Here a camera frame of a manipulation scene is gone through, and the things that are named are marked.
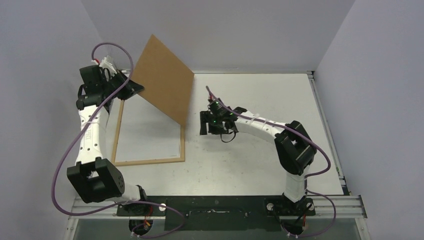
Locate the brown backing board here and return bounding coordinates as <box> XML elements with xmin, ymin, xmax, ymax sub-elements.
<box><xmin>131</xmin><ymin>34</ymin><xmax>195</xmax><ymax>127</ymax></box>

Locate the wooden picture frame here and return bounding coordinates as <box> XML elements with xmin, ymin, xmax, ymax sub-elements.
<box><xmin>110</xmin><ymin>99</ymin><xmax>186</xmax><ymax>167</ymax></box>

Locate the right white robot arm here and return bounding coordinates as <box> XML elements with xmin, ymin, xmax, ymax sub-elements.
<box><xmin>199</xmin><ymin>100</ymin><xmax>317</xmax><ymax>215</ymax></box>

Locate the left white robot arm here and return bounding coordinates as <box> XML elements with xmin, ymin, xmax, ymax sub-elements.
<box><xmin>66</xmin><ymin>63</ymin><xmax>149</xmax><ymax>216</ymax></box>

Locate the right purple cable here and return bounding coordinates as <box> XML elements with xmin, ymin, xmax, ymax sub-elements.
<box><xmin>205</xmin><ymin>85</ymin><xmax>337</xmax><ymax>239</ymax></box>

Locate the purple cable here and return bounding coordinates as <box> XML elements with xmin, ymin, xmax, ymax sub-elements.
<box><xmin>205</xmin><ymin>85</ymin><xmax>337</xmax><ymax>239</ymax></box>
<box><xmin>51</xmin><ymin>42</ymin><xmax>186</xmax><ymax>239</ymax></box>

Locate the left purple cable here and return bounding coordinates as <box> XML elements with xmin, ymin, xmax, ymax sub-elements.
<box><xmin>51</xmin><ymin>42</ymin><xmax>186</xmax><ymax>239</ymax></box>

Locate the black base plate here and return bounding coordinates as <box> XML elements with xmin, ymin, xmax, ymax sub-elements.
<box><xmin>116</xmin><ymin>195</ymin><xmax>316</xmax><ymax>232</ymax></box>

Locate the aluminium rail front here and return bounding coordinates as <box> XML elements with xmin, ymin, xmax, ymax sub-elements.
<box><xmin>310</xmin><ymin>195</ymin><xmax>368</xmax><ymax>219</ymax></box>

